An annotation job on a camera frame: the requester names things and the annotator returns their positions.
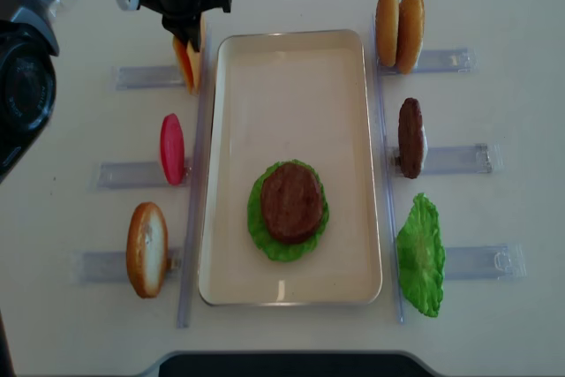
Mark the clear holder for cheese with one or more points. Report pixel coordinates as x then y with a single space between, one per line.
145 77

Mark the brown meat patty on tray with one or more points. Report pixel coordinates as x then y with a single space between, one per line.
291 203

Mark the yellow cheese slice right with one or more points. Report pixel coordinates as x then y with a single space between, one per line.
197 58

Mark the green lettuce leaf on tray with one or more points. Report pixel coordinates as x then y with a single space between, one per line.
256 226

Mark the upright brown meat patty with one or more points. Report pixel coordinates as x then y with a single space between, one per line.
411 138

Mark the clear holder for lettuce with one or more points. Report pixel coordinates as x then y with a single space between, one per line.
488 262

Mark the clear long rail left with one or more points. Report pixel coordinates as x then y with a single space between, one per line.
198 186

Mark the clear holder for bread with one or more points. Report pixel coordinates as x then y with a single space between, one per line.
110 267

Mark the golden bun near right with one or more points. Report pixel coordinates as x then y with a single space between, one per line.
411 29

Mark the sliced bread bun left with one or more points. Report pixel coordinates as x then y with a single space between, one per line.
147 250

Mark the clear long rail right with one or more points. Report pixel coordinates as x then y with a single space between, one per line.
386 184

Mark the clear long rail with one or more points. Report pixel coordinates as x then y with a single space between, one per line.
386 184
198 186

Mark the upright green lettuce leaf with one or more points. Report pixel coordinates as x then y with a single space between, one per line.
421 257

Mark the cream rectangular tray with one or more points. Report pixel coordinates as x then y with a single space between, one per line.
280 97

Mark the clear holder for buns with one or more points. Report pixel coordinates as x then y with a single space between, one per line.
458 60

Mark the red tomato slice upright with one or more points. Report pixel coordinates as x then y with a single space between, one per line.
172 150

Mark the clear holder for tomato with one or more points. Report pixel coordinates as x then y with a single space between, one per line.
130 175

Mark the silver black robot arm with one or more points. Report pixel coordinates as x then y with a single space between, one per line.
28 78

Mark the golden bun far right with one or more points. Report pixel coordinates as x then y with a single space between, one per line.
386 26

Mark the clear holder for patty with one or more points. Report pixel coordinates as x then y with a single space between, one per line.
478 158

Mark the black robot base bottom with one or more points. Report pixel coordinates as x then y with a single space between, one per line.
291 364

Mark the golden bun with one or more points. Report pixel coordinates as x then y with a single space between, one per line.
411 29
386 26

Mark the orange cheese slice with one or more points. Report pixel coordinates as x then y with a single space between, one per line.
183 62

